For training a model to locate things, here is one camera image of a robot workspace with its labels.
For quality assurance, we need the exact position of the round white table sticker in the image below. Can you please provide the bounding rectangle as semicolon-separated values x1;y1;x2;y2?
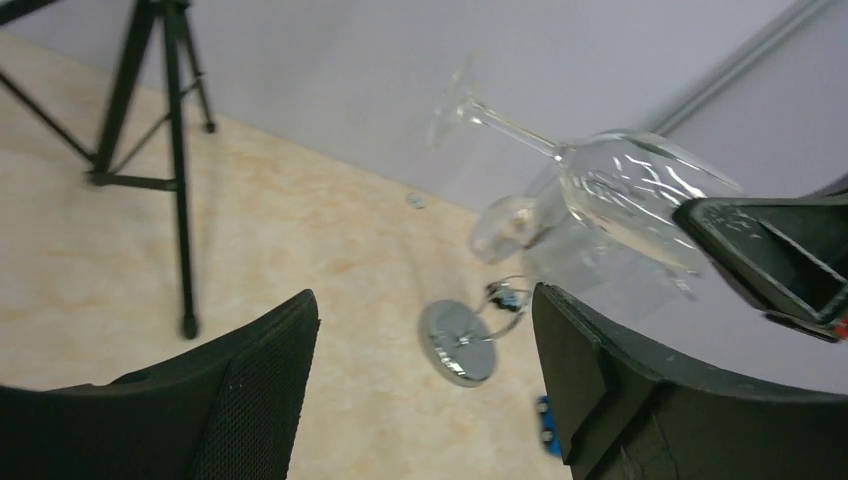
406;192;428;210

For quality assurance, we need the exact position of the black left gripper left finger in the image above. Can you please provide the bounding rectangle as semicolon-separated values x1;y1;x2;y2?
1;290;320;479

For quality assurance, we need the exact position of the blue orange toy truck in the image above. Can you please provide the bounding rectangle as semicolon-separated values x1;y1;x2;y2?
535;395;562;458

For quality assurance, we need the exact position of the plain clear wine glass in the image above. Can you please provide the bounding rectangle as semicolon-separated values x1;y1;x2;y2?
467;195;565;265

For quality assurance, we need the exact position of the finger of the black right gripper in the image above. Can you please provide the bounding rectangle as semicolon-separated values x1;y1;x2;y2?
672;190;847;343

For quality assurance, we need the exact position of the black music stand tripod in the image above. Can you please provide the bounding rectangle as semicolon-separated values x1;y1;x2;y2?
1;0;217;340

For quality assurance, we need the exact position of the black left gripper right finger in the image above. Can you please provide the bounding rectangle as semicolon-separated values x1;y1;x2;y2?
532;283;847;479

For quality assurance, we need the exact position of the chrome wine glass rack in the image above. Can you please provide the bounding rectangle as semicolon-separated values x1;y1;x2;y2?
418;274;532;388

